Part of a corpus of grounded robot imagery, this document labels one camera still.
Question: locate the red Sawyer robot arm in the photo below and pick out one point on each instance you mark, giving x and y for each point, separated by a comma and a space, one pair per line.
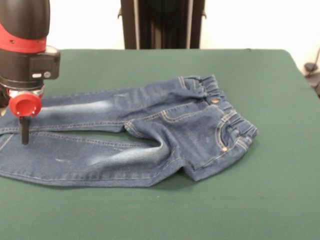
25, 45

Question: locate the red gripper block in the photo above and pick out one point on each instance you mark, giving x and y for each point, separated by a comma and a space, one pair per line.
25, 106

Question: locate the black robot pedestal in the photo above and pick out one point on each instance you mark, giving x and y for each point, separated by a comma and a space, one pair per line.
162, 25

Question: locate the blue denim jeans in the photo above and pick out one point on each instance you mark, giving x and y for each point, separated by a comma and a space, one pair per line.
175, 130

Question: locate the dark green table cloth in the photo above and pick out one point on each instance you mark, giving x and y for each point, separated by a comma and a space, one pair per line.
150, 212

